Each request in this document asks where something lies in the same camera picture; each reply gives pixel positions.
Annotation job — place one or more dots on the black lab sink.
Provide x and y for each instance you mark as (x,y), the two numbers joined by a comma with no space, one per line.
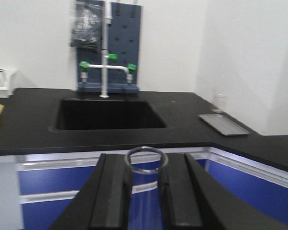
(75,115)

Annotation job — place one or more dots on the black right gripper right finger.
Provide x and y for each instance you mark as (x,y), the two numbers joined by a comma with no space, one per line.
(191,199)

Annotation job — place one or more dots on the metal tray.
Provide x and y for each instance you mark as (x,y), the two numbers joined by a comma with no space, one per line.
(224,125)

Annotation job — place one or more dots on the white right storage bin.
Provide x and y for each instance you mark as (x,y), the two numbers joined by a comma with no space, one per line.
(7,82)

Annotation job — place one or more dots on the blue drying pegboard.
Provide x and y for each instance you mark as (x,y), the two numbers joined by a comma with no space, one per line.
(123,41)

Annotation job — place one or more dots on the plastic bag on pegboard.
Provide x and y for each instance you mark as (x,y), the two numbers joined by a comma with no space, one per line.
(87,26)

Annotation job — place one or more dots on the tall glass test tube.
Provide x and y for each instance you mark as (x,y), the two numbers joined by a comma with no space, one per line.
(146,163)

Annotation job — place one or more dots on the blue cabinet front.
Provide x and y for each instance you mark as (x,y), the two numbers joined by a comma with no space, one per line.
(48,182)

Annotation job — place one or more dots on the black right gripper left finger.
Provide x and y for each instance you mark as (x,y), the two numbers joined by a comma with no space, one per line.
(104,200)

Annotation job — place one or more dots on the white lab faucet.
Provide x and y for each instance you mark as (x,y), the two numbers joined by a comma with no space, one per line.
(105,57)

